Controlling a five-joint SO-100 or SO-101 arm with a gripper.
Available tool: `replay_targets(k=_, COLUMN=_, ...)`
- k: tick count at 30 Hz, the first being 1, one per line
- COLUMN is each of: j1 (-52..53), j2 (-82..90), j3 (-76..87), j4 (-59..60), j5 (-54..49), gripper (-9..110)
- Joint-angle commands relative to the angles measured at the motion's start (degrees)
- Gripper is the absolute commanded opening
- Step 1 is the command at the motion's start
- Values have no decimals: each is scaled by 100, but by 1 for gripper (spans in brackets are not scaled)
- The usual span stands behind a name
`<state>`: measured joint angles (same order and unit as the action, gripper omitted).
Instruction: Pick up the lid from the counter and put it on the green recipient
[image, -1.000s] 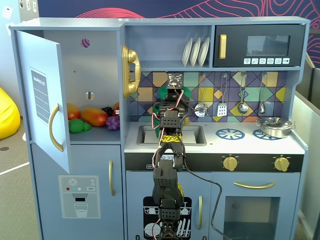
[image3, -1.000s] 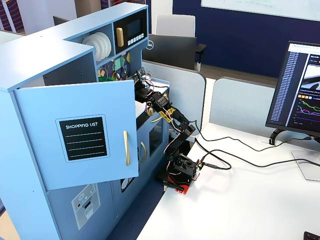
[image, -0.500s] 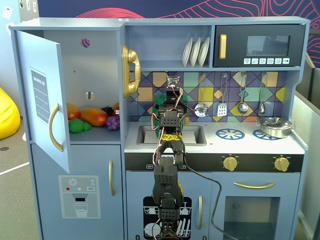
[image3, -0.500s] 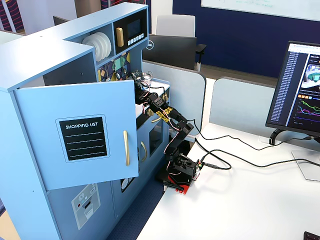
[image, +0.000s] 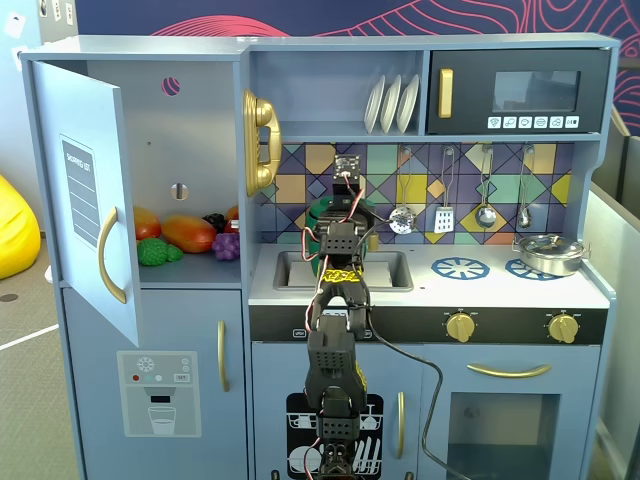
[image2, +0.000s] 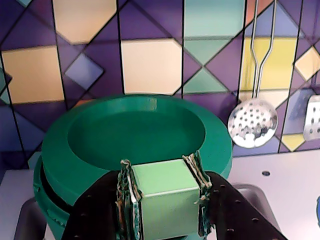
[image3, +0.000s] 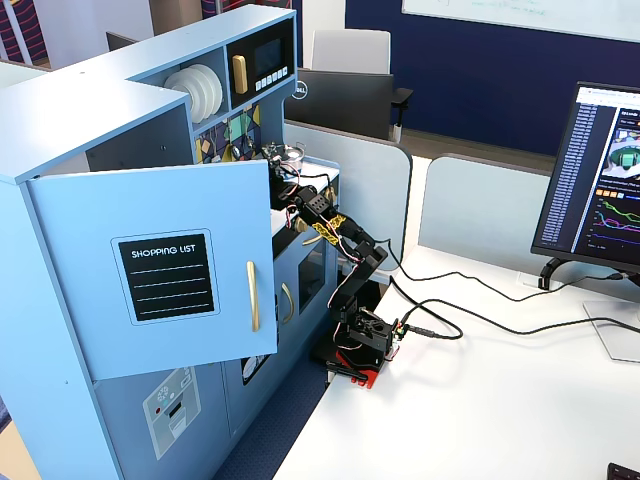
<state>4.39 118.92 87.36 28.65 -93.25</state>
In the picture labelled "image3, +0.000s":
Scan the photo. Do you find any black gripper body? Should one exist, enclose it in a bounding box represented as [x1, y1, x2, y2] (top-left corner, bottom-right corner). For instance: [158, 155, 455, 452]
[269, 164, 303, 202]

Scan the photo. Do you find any silver metal pot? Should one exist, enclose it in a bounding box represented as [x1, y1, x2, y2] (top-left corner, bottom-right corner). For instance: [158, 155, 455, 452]
[262, 141, 308, 175]

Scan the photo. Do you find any grey desk divider panel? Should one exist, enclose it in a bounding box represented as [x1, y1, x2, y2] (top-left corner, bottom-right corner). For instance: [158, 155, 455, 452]
[418, 153, 559, 262]
[282, 121, 414, 274]

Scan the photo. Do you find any black Dell monitor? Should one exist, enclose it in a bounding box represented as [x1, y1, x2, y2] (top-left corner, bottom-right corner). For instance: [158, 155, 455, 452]
[283, 68, 396, 142]

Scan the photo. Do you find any white plates stack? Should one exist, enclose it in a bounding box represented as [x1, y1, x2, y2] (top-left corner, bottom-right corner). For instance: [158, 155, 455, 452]
[163, 63, 224, 125]

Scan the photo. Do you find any blue fridge door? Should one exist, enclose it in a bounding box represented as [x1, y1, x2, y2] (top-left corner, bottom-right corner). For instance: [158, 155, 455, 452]
[27, 158, 279, 382]

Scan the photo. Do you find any grey office chair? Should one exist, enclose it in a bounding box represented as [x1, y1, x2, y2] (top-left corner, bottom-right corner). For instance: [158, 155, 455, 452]
[310, 29, 415, 142]

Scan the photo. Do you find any red clamp base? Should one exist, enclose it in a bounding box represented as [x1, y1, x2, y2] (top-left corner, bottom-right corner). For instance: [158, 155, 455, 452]
[324, 348, 397, 391]

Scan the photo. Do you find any blue toy kitchen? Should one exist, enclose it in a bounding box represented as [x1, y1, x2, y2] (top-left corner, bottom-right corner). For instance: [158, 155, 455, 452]
[0, 4, 344, 480]

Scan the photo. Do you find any monitor with lit screen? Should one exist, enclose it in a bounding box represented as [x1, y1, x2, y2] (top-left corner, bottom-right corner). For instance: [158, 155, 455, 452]
[530, 80, 640, 277]

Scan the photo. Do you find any silver monitor stand base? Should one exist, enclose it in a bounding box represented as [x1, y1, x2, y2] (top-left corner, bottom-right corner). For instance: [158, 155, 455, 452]
[581, 298, 640, 364]

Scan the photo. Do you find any gold curved cabinet handle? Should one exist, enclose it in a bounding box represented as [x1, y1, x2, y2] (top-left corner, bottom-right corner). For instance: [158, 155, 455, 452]
[280, 281, 295, 326]

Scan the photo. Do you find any gold straight door handle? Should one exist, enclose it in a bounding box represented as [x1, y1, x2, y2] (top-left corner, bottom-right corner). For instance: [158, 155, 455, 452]
[245, 260, 262, 333]

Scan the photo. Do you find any gold microwave handle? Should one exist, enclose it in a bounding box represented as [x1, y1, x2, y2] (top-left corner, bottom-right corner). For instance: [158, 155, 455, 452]
[231, 54, 250, 96]

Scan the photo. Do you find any black thin cable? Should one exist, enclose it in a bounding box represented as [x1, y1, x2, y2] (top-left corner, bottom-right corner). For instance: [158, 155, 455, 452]
[373, 238, 627, 304]

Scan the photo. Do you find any black thick cable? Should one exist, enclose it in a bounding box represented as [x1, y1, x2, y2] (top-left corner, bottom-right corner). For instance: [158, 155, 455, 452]
[388, 273, 640, 347]

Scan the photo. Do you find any white wall whiteboard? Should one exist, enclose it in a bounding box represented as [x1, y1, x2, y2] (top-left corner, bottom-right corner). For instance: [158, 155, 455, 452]
[400, 0, 640, 45]

